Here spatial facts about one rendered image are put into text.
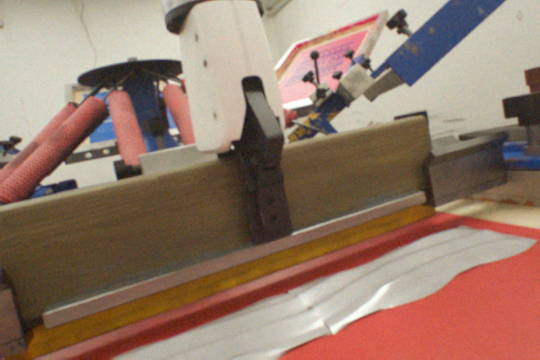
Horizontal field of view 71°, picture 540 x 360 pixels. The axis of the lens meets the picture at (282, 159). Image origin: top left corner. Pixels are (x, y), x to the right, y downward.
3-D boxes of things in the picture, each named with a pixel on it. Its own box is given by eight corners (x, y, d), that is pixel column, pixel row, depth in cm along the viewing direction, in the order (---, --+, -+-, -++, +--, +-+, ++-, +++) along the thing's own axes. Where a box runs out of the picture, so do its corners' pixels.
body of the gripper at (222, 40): (156, 29, 32) (185, 158, 33) (170, -26, 23) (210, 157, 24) (239, 22, 35) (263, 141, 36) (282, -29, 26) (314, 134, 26)
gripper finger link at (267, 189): (232, 155, 27) (251, 244, 28) (245, 154, 24) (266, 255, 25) (272, 146, 28) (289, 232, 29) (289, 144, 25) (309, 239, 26)
